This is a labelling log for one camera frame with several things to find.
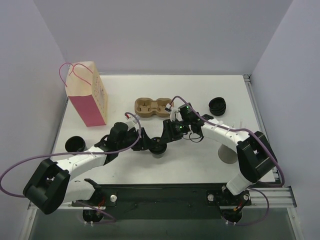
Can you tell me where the aluminium frame rail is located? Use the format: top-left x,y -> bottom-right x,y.
249,187 -> 297,208

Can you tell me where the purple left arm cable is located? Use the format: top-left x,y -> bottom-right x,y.
0,111 -> 141,223

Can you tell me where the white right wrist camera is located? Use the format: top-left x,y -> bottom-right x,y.
165,104 -> 179,121

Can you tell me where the pink and cream paper bag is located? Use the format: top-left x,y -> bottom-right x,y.
61,61 -> 108,127

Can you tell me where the black cup lid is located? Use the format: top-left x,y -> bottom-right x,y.
149,137 -> 167,155

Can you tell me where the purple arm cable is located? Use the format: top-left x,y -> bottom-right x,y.
0,111 -> 141,223
171,95 -> 286,226

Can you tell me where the dark cup with EAT print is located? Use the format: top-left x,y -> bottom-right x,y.
151,150 -> 165,159

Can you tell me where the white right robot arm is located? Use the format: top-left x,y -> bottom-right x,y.
159,104 -> 277,204

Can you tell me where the stack of black cup lids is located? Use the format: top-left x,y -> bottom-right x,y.
208,97 -> 227,117

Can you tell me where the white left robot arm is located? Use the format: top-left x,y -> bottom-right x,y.
23,122 -> 156,215

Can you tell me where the black paper cup with lettering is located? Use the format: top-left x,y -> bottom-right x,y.
64,136 -> 87,153

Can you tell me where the brown cardboard cup carrier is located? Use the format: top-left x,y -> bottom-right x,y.
134,97 -> 172,118

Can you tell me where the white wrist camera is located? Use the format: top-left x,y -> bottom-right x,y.
124,112 -> 140,130
165,104 -> 179,121

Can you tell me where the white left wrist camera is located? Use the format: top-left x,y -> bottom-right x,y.
124,112 -> 140,130

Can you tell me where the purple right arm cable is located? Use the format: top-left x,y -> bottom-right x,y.
171,95 -> 286,226

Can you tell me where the grey cup with cable ties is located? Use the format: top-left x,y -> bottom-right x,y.
218,144 -> 238,164

